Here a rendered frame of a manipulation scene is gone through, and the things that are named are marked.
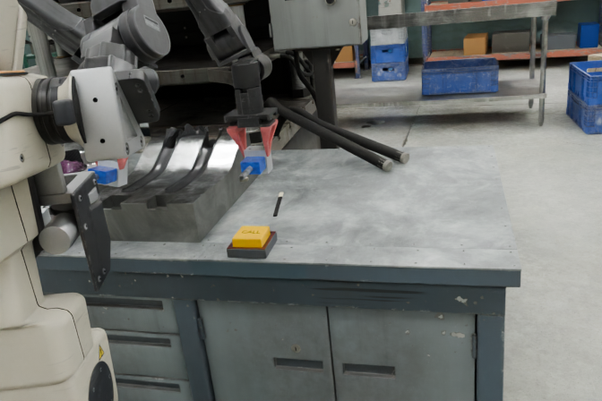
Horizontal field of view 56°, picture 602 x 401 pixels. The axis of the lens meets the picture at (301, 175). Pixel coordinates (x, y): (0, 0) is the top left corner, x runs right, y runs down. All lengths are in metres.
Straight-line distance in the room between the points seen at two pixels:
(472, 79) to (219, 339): 3.80
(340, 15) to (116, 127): 1.26
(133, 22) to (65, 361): 0.47
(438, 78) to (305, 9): 2.99
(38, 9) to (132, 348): 0.77
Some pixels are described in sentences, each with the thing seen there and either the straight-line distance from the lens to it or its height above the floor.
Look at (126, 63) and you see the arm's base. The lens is 0.78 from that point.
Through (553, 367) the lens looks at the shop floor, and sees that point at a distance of 2.15.
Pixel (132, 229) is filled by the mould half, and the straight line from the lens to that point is 1.27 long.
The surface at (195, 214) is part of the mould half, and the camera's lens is 1.19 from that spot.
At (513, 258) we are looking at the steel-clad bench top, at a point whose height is 0.80.
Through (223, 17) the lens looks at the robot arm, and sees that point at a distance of 1.15.
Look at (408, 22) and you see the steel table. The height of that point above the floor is 0.87.
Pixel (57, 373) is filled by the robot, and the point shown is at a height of 0.83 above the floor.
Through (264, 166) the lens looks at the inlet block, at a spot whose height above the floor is 0.93.
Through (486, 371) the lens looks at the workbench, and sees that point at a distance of 1.23.
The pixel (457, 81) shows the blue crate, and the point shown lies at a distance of 4.79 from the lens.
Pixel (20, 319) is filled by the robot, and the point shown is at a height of 0.92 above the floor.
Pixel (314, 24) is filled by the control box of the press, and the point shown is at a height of 1.15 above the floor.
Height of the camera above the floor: 1.31
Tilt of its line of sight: 20 degrees down
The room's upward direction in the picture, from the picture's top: 6 degrees counter-clockwise
